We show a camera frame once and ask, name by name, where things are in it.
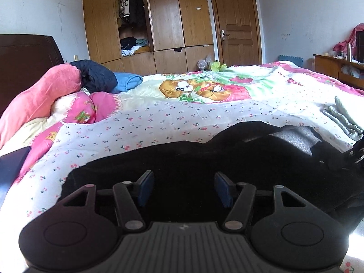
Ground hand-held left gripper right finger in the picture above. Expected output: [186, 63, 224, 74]
[214, 171, 313, 231]

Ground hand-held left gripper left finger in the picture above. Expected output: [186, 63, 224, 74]
[55, 170, 155, 232]

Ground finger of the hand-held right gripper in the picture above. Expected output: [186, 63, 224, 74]
[343, 131, 364, 172]

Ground black pants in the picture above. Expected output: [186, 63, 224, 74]
[60, 121, 364, 228]

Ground light green garment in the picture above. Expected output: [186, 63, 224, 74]
[321, 96, 364, 141]

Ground cherry print bed quilt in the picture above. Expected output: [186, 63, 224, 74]
[0, 61, 364, 273]

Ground white cloth in dresser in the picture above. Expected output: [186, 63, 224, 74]
[341, 64, 364, 77]

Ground wooden dresser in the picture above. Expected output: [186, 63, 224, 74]
[313, 53, 364, 90]

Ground blue folded cloth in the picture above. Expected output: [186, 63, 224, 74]
[109, 72, 143, 94]

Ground dark monitor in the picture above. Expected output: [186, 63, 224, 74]
[356, 31, 364, 64]

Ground blue foam mat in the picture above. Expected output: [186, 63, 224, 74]
[279, 55, 304, 69]

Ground pink cloth on dresser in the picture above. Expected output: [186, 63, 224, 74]
[333, 23, 364, 52]

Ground navy knitted garment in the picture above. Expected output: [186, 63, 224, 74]
[69, 60, 118, 94]

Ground clear plastic bag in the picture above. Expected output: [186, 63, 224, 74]
[197, 55, 213, 71]

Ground dark flat object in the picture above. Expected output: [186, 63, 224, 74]
[0, 146, 32, 205]

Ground pink pillow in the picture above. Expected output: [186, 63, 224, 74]
[0, 63, 83, 148]

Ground clothes pile in wardrobe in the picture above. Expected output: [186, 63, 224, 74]
[119, 36, 150, 57]

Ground wooden wardrobe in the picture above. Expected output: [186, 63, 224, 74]
[82, 0, 215, 76]

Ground wooden door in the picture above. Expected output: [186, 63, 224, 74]
[207, 0, 262, 66]

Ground dark wooden headboard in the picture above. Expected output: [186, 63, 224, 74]
[0, 33, 65, 114]

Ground hanging clothes in wardrobe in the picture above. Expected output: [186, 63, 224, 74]
[114, 0, 147, 29]

